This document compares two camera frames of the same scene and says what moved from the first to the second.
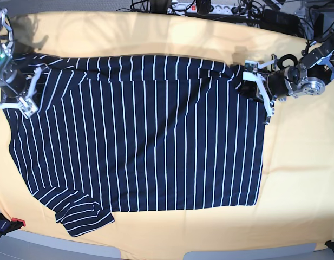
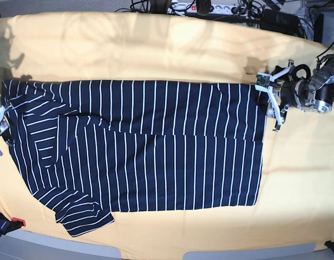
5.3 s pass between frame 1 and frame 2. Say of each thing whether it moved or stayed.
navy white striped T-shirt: moved
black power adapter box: stayed
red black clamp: stayed
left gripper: moved
